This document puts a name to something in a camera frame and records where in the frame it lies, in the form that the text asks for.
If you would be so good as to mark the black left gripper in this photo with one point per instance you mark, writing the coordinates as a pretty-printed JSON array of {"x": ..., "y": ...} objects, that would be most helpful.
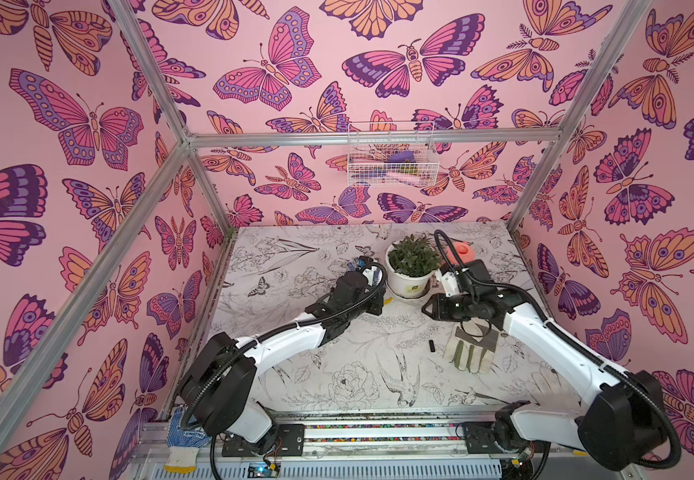
[{"x": 376, "y": 301}]

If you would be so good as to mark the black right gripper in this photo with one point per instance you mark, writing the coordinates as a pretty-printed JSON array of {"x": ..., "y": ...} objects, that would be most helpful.
[{"x": 443, "y": 305}]

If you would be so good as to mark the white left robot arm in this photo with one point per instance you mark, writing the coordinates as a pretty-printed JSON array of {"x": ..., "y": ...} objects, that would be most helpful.
[{"x": 216, "y": 388}]

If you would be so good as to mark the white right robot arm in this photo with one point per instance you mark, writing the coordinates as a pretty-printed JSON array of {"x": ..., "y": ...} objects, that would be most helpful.
[{"x": 620, "y": 419}]

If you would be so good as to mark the beige leather work glove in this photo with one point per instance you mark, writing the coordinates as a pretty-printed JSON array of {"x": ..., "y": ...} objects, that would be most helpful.
[{"x": 472, "y": 346}]

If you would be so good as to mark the white potted green plant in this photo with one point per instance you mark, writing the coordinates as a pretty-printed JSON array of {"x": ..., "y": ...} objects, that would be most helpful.
[{"x": 411, "y": 263}]

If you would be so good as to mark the blue dotted glove at base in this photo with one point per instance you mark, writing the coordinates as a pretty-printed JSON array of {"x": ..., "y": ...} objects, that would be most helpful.
[{"x": 184, "y": 445}]

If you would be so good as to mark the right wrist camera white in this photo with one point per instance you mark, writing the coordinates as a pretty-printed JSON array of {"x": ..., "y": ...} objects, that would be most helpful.
[{"x": 449, "y": 282}]

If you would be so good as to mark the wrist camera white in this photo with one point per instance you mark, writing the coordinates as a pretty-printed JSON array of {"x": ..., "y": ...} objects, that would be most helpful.
[
  {"x": 369, "y": 268},
  {"x": 449, "y": 282}
]

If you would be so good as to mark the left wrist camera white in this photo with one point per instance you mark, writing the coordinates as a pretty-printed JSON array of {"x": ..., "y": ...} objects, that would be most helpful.
[{"x": 369, "y": 268}]

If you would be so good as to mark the white wire wall basket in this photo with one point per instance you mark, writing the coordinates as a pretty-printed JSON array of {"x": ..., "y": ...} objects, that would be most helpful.
[{"x": 414, "y": 165}]

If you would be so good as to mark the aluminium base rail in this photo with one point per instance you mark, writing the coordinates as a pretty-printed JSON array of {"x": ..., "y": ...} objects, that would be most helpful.
[{"x": 446, "y": 446}]

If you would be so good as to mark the aluminium frame horizontal bar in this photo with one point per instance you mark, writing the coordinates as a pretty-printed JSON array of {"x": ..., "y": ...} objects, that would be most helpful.
[{"x": 377, "y": 137}]

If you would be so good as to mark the aluminium frame post left rear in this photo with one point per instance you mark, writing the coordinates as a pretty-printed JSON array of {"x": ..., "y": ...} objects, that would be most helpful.
[{"x": 130, "y": 28}]

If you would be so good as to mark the aluminium frame post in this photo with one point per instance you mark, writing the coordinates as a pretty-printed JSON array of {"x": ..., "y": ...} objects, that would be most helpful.
[
  {"x": 613, "y": 46},
  {"x": 130, "y": 28}
]

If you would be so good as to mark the aluminium frame post right rear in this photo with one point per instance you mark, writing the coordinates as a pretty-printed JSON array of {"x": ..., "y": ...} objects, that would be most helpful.
[{"x": 613, "y": 46}]

